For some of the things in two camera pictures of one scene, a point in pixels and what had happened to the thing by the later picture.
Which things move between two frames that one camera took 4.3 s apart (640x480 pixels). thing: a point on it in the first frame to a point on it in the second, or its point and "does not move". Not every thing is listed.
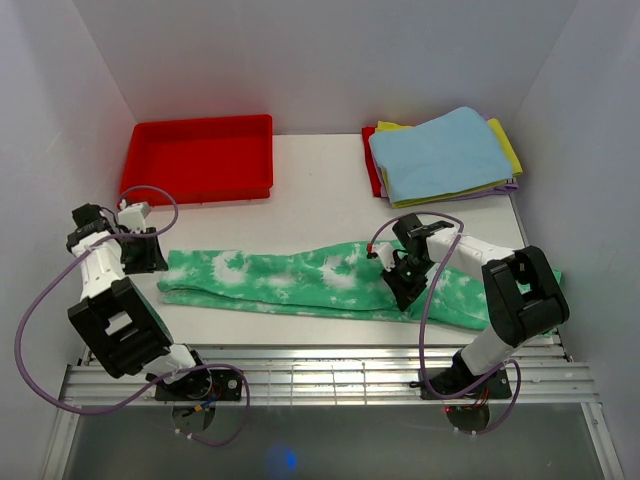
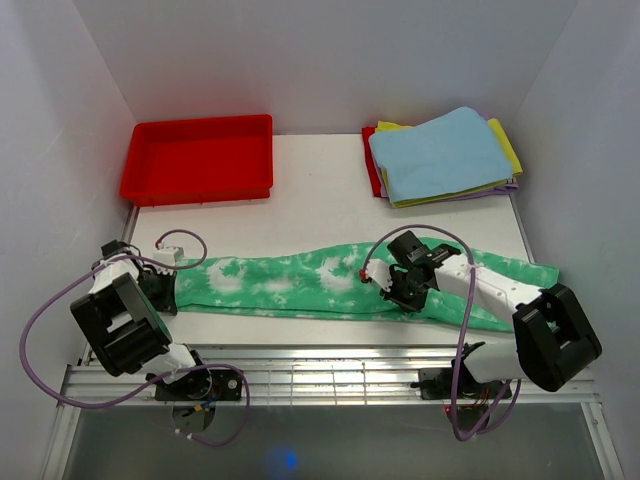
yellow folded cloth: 386,126 does not move
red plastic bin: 200,160 does not move
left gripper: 152,260 to 166,302
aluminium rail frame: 350,375 does not move
